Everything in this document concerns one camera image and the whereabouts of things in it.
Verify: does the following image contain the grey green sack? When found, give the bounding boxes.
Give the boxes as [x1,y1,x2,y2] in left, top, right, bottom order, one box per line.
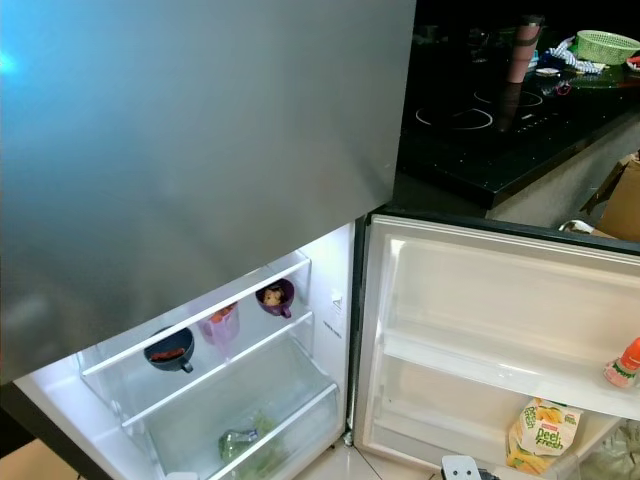
[575,420,640,480]

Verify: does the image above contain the pink cup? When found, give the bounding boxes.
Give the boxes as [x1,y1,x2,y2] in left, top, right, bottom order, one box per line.
[200,303,241,359]

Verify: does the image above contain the silver freezer door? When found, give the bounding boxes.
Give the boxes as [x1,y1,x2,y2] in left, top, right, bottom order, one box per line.
[0,0,418,386]

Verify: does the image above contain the cardboard box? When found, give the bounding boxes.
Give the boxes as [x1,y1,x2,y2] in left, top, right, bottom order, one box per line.
[580,150,640,241]

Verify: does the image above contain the yellow green juice carton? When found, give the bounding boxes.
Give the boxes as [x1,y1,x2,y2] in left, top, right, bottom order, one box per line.
[507,398,583,475]

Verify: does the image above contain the black induction cooktop counter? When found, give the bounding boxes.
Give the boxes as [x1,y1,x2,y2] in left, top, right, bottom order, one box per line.
[390,0,640,226]

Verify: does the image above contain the bagged green vegetables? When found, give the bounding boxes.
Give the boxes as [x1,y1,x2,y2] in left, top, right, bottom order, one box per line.
[218,418,291,479]

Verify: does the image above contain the pink tumbler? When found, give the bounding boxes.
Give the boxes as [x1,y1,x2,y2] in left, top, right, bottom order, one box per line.
[508,14,546,85]

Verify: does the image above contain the dark blue mug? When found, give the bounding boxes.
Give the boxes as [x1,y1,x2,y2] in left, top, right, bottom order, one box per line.
[145,328,196,375]

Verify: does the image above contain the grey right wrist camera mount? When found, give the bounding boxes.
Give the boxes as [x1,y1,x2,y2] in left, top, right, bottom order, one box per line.
[442,456,486,480]

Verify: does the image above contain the purple cup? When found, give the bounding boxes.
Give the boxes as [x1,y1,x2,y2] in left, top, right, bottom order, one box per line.
[255,280,296,319]

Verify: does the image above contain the orange capped bottle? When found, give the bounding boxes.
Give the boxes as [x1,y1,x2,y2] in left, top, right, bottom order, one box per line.
[603,337,640,391]

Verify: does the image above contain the green plastic basket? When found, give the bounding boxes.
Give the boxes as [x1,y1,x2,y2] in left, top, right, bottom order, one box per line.
[575,30,640,67]

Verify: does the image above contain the blue white cloth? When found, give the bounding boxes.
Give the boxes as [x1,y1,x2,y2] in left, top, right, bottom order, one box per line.
[545,38,596,73]

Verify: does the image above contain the fridge door white lining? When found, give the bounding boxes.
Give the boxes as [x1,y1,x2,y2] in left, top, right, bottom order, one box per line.
[345,208,640,480]

